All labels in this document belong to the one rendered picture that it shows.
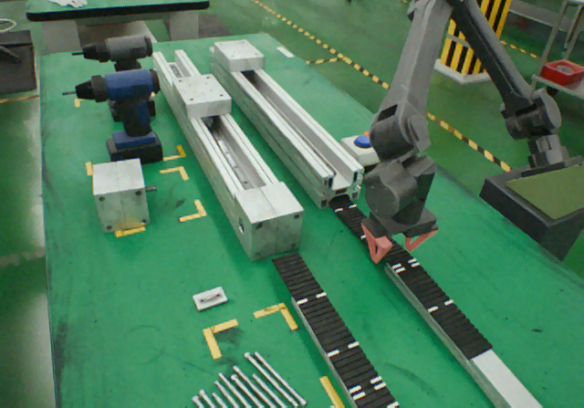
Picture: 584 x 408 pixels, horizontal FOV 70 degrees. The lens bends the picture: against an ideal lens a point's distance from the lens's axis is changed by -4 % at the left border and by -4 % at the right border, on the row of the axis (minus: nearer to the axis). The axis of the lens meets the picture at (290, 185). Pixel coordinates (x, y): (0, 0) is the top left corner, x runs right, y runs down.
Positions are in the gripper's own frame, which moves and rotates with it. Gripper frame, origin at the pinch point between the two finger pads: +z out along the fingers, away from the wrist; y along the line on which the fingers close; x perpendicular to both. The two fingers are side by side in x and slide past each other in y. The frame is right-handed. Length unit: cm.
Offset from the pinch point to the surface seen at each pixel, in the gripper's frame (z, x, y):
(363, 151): -3.0, -27.7, -10.9
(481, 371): 0.2, 25.2, 1.9
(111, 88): -17, -48, 41
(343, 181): -1.4, -20.9, -1.6
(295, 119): -3.4, -46.7, -2.2
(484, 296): 3.1, 13.4, -11.9
